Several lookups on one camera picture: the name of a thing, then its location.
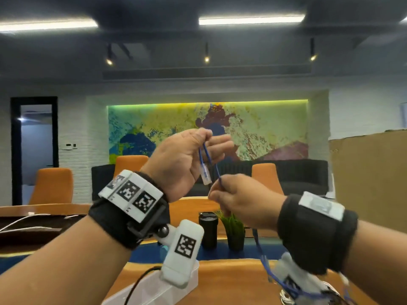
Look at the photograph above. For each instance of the black left wristband with markers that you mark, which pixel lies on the black left wristband with markers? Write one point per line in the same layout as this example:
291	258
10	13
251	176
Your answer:
108	222

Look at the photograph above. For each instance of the colourful abstract wall painting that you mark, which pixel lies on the colourful abstract wall painting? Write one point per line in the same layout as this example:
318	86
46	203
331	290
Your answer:
143	130

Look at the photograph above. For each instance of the dark framed glass door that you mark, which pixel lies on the dark framed glass door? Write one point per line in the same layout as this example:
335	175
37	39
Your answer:
35	149

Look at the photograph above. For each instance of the row of ceiling light strips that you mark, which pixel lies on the row of ceiling light strips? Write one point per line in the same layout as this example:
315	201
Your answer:
251	19

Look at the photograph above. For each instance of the green potted plant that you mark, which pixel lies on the green potted plant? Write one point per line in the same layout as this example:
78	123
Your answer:
233	228

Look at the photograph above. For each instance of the orange chair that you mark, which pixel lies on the orange chair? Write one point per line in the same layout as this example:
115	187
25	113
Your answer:
267	174
52	187
130	163

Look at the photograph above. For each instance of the clear plastic container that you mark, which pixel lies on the clear plastic container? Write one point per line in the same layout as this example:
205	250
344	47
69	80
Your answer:
149	292

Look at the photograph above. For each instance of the white wall thermostat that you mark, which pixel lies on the white wall thermostat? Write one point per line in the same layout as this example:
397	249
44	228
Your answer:
67	146

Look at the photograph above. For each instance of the black travel mug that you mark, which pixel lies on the black travel mug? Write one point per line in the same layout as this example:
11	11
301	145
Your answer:
209	231

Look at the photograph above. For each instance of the person's left forearm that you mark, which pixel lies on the person's left forearm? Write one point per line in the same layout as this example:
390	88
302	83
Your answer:
63	266

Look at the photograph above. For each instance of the wooden table with blue inlay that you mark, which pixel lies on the wooden table with blue inlay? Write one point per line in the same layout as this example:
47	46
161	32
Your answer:
229	279

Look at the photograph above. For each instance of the person's left hand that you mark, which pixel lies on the person's left hand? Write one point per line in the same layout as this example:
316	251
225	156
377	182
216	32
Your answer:
178	161

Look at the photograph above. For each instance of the black sofa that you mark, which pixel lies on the black sofa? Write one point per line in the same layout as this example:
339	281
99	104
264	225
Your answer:
302	174

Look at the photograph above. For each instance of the black ceiling spotlight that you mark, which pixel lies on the black ceiling spotlight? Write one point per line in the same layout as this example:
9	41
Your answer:
313	55
109	60
207	57

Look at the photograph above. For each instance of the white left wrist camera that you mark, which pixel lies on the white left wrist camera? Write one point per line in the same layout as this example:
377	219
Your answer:
178	270

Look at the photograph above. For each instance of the person's right hand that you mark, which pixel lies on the person's right hand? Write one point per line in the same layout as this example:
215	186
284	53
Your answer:
251	200

